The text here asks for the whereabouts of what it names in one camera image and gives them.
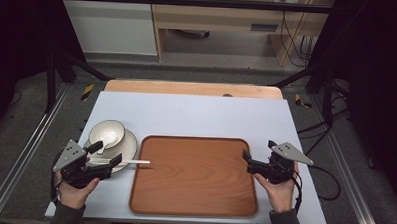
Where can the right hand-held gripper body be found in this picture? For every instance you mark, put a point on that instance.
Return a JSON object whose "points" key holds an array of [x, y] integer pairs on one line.
{"points": [[279, 168]]}

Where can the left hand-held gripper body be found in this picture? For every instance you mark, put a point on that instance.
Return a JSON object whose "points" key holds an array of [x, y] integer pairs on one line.
{"points": [[72, 161]]}

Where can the silver chopstick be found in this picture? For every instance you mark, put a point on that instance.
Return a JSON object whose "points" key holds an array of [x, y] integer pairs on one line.
{"points": [[134, 161]]}

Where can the brown wooden tray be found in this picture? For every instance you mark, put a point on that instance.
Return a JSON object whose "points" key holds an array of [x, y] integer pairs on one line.
{"points": [[194, 178]]}

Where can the person's right hand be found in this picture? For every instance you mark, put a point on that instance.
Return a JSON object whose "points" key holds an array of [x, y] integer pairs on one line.
{"points": [[282, 195]]}

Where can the person's left hand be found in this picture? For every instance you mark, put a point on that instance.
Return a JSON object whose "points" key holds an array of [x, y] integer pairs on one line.
{"points": [[71, 196]]}

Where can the white ceramic spoon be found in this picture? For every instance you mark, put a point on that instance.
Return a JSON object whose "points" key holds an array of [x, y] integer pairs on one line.
{"points": [[108, 139]]}

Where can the white ceramic plate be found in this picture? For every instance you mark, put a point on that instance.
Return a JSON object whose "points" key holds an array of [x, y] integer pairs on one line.
{"points": [[129, 146]]}

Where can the white ceramic bowl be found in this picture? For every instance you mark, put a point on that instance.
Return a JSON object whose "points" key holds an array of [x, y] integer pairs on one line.
{"points": [[114, 127]]}

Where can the yellow black tape strip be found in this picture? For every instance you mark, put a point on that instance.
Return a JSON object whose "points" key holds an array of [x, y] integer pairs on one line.
{"points": [[300, 100], [87, 92]]}

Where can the white table board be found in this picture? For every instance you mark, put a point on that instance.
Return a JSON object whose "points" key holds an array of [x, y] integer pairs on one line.
{"points": [[193, 115]]}

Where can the black metal stand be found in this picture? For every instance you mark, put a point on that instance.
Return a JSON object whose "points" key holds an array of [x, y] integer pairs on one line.
{"points": [[51, 80], [327, 93]]}

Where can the light wooden table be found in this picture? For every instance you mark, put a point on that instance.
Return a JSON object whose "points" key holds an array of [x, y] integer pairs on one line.
{"points": [[187, 88]]}

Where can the black curtain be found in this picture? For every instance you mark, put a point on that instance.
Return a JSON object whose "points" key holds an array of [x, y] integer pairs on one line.
{"points": [[374, 81], [19, 35]]}

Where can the white cabinet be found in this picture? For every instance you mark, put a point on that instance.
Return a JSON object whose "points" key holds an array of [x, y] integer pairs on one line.
{"points": [[112, 25]]}

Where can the light wooden desk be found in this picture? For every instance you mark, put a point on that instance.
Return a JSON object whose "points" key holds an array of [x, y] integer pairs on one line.
{"points": [[223, 21]]}

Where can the aluminium floor rail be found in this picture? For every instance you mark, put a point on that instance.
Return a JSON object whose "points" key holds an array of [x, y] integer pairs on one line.
{"points": [[25, 149], [347, 177]]}

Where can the black horizontal frame bar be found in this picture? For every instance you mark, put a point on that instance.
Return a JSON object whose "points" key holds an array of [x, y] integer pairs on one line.
{"points": [[190, 1]]}

